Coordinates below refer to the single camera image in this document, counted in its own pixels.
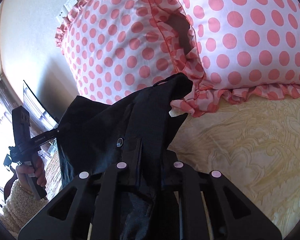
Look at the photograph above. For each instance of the person's left hand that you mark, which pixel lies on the person's left hand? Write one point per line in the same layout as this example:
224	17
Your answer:
23	171

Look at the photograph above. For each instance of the right pink polka dot pillow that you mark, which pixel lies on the right pink polka dot pillow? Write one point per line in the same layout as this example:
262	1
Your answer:
245	47

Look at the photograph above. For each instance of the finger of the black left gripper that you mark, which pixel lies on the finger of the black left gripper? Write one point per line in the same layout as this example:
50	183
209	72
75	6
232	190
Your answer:
50	133

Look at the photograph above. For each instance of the yellow floral bed cover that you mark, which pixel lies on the yellow floral bed cover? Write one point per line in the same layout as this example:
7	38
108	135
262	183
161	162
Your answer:
256	145

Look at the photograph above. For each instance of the black flat screen television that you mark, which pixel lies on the black flat screen television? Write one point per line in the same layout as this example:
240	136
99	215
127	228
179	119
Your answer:
38	113

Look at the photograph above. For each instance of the left pink polka dot pillow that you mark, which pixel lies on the left pink polka dot pillow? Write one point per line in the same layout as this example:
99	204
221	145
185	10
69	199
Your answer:
116	47

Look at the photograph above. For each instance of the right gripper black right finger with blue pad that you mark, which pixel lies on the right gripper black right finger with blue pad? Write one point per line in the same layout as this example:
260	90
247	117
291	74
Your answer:
212	207

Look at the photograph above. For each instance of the black pants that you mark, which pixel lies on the black pants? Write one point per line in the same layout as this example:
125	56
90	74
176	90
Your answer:
100	134

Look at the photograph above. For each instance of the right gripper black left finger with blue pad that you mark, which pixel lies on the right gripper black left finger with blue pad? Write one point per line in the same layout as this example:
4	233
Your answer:
90	206

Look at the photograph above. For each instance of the pink polka dot pillow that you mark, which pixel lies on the pink polka dot pillow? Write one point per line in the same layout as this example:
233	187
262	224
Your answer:
116	47
245	47

